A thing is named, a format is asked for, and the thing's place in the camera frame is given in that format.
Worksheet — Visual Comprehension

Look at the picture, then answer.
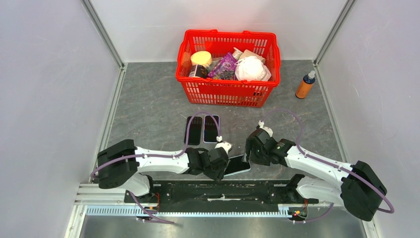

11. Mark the light blue phone case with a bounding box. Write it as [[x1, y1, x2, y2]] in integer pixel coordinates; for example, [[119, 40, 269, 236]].
[[223, 154, 252, 178]]

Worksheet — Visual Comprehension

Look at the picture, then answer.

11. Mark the black phone case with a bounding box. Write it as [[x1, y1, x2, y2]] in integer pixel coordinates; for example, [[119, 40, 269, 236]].
[[183, 116, 204, 146]]

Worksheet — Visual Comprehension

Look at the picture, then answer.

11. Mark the lilac phone case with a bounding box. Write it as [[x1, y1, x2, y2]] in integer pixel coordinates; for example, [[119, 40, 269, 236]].
[[203, 114, 221, 144]]

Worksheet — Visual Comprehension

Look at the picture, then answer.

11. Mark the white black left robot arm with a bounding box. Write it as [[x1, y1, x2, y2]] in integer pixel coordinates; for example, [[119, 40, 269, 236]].
[[91, 139, 232, 203]]

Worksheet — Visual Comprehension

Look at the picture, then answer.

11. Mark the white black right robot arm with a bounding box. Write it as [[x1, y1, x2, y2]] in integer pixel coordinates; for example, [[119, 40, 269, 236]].
[[244, 127, 387, 222]]

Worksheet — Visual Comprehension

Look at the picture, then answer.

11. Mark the red plastic shopping basket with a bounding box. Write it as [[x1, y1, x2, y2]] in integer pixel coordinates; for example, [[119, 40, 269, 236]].
[[175, 29, 281, 107]]

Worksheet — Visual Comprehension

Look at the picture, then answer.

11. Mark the orange spray bottle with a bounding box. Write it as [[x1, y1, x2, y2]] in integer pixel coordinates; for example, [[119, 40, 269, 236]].
[[295, 70, 315, 99]]

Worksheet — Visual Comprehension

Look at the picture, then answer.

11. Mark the white plastic bag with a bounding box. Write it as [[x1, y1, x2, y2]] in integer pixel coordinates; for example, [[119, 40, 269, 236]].
[[235, 56, 271, 81]]

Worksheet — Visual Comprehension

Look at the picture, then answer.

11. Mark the purple snack bag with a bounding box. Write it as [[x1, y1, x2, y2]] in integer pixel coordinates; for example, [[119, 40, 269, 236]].
[[208, 53, 237, 80]]

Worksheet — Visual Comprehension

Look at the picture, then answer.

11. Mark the black jar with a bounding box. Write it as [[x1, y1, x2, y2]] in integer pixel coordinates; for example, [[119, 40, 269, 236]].
[[189, 64, 208, 79]]

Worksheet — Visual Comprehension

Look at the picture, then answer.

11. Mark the brown paper package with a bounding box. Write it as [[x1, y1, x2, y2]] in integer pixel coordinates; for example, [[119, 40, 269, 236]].
[[239, 50, 265, 64]]

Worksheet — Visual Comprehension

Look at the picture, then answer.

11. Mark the yellow lidded round tub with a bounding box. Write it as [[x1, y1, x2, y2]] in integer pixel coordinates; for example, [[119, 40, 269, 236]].
[[190, 51, 212, 67]]

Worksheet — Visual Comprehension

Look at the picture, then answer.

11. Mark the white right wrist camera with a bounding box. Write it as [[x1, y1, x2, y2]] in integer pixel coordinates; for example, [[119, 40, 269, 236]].
[[258, 120, 273, 137]]

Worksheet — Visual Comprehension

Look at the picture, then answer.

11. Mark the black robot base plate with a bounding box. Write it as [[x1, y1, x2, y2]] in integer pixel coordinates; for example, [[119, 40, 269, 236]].
[[138, 179, 318, 212]]

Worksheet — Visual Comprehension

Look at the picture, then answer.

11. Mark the white slotted cable duct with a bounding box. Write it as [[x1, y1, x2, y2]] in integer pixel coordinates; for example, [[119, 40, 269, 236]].
[[86, 205, 291, 218]]

